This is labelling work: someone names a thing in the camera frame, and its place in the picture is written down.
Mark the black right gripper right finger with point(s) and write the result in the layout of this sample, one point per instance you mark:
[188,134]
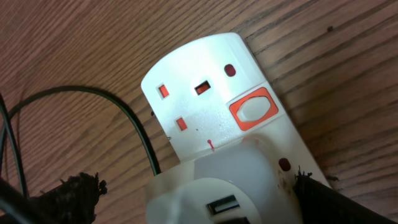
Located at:
[321,204]

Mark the white power strip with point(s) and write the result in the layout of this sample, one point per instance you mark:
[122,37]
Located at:
[211,92]

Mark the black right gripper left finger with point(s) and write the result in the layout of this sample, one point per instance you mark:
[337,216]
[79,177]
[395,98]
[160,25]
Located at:
[72,202]

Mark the white charger plug adapter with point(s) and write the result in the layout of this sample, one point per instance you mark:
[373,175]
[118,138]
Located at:
[238,183]

